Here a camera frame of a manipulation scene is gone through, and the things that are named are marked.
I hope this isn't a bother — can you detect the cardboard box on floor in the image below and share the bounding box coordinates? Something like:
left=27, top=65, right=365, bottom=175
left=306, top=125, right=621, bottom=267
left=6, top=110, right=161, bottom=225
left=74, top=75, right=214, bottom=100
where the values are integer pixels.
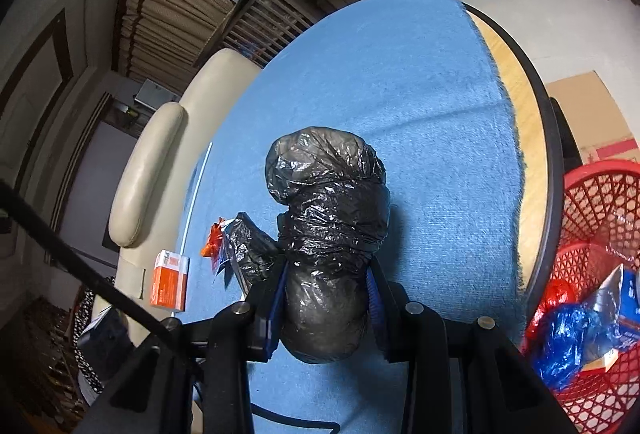
left=546, top=72, right=639, bottom=165

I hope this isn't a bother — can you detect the wooden crib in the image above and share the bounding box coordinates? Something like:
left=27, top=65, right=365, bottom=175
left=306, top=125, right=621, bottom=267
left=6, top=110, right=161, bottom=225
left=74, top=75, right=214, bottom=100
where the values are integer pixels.
left=213, top=0, right=329, bottom=68

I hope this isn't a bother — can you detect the cream leather sofa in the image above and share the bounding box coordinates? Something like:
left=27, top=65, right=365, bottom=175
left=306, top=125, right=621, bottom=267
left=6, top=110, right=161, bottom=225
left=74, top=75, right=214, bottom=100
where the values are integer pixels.
left=108, top=50, right=260, bottom=321

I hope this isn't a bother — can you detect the white thin stick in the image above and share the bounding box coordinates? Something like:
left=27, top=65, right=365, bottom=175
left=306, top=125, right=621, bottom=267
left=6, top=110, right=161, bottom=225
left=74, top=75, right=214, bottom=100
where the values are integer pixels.
left=171, top=142, right=213, bottom=316

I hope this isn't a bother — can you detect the black cable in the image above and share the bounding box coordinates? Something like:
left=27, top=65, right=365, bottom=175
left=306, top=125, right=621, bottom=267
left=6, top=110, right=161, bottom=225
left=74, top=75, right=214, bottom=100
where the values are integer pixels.
left=249, top=402, right=342, bottom=434

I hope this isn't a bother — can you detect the beige striped curtain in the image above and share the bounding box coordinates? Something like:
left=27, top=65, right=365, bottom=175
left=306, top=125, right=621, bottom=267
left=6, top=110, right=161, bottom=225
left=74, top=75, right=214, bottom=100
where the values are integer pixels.
left=113, top=0, right=233, bottom=93

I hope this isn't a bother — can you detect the red plastic basket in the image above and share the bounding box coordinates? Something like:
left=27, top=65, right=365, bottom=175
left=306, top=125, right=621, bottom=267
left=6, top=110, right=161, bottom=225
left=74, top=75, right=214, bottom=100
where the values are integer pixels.
left=522, top=160, right=639, bottom=433

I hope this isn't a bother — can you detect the black white patterned cloth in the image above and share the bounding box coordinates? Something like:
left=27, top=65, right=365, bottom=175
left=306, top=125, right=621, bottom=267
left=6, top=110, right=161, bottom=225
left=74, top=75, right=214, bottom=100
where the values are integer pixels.
left=70, top=285, right=104, bottom=405

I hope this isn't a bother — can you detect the orange white small box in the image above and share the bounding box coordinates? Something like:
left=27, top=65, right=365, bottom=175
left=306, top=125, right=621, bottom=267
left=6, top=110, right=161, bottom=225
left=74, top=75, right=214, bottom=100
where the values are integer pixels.
left=150, top=250, right=190, bottom=312

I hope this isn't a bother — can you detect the black plastic trash bag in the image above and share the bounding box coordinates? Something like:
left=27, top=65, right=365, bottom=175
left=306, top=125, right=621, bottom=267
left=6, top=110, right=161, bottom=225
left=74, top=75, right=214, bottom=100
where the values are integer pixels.
left=222, top=127, right=390, bottom=364

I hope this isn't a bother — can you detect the round wooden table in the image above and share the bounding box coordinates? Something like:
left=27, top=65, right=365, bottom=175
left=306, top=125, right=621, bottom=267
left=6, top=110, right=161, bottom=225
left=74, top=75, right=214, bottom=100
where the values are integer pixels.
left=465, top=5, right=564, bottom=317

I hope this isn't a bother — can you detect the orange snack wrapper bundle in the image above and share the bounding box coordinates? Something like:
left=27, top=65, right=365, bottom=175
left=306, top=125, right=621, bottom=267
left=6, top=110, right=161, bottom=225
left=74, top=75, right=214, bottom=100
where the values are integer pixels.
left=200, top=217, right=232, bottom=274

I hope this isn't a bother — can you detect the blue plastic bag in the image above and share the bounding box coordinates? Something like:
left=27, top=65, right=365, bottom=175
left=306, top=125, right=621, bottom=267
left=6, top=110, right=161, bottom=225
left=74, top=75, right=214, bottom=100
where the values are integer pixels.
left=530, top=303, right=620, bottom=391

